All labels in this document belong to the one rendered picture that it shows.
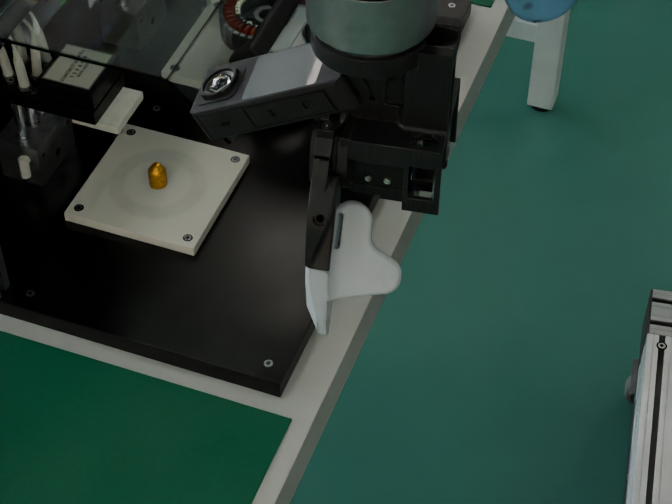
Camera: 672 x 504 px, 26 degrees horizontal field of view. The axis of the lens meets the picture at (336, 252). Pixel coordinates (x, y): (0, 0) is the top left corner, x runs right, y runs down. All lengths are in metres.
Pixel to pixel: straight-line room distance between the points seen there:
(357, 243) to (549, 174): 1.84
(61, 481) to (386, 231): 0.44
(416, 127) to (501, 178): 1.84
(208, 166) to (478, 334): 0.96
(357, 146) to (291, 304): 0.61
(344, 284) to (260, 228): 0.63
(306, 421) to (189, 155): 0.36
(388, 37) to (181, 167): 0.80
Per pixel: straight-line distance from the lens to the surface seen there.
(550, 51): 2.76
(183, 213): 1.54
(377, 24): 0.80
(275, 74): 0.89
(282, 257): 1.51
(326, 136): 0.87
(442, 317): 2.47
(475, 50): 1.79
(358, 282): 0.91
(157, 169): 1.56
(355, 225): 0.90
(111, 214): 1.55
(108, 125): 1.50
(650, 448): 2.09
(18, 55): 1.50
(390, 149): 0.86
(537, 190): 2.70
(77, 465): 1.39
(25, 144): 1.58
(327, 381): 1.43
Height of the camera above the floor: 1.88
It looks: 47 degrees down
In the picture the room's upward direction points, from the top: straight up
